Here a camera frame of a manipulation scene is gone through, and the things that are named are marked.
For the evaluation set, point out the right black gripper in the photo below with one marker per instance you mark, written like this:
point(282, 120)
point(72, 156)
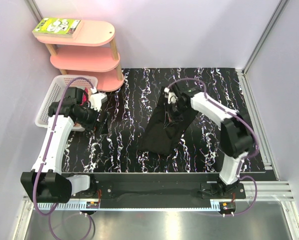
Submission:
point(177, 118)

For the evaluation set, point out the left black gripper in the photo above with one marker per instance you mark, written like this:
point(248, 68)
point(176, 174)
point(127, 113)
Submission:
point(91, 126)

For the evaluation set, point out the black printed t shirt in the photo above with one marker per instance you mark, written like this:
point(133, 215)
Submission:
point(162, 136)

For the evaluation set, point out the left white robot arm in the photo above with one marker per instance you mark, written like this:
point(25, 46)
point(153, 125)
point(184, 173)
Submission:
point(45, 182)

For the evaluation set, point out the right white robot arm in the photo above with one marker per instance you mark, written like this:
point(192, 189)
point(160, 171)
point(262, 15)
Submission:
point(237, 138)

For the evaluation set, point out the black marbled table mat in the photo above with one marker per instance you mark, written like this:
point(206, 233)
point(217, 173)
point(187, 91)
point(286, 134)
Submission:
point(130, 109)

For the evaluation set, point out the magenta t shirt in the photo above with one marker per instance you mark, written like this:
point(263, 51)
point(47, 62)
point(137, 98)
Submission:
point(85, 98)

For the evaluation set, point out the white plastic laundry basket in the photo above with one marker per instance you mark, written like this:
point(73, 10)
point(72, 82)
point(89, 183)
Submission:
point(54, 94)

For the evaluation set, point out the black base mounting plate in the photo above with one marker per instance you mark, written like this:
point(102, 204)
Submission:
point(156, 191)

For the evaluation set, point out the pink three tier shelf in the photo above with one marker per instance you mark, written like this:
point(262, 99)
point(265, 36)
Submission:
point(92, 52)

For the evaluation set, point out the green cover book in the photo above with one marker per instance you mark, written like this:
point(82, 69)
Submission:
point(58, 27)

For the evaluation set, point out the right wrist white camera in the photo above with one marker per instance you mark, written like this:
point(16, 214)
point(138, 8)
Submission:
point(170, 96)

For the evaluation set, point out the wrist white camera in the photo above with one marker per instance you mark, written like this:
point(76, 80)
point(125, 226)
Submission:
point(170, 96)
point(97, 99)

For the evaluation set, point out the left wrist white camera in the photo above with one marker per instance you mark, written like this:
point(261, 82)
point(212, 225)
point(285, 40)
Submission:
point(97, 99)

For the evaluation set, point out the white slotted cable duct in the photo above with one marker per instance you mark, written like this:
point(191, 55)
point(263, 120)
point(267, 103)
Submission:
point(73, 205)

